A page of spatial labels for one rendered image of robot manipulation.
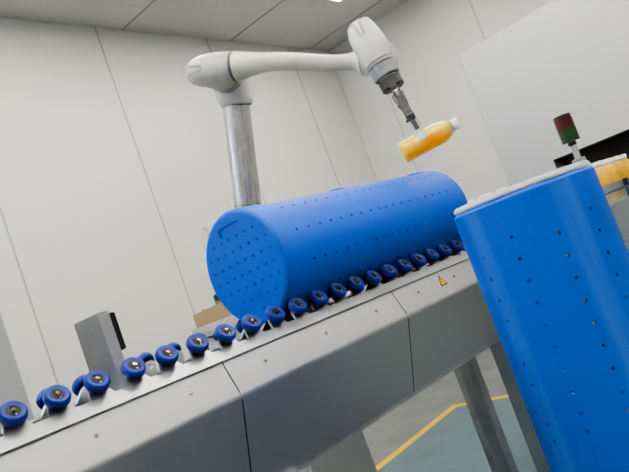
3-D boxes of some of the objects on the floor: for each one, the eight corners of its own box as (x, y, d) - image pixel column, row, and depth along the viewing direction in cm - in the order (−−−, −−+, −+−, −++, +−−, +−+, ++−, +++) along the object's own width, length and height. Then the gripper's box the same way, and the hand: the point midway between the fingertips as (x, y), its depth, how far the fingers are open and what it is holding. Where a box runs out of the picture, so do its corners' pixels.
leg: (519, 536, 222) (450, 354, 227) (526, 526, 226) (459, 348, 231) (534, 535, 218) (465, 350, 223) (542, 526, 223) (473, 345, 227)
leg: (559, 535, 213) (486, 346, 218) (565, 525, 217) (494, 340, 222) (576, 535, 209) (502, 342, 214) (582, 525, 213) (509, 336, 218)
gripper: (395, 63, 202) (433, 129, 199) (402, 80, 221) (436, 140, 218) (373, 76, 204) (410, 142, 200) (381, 92, 223) (416, 153, 219)
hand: (419, 133), depth 210 cm, fingers closed on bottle, 7 cm apart
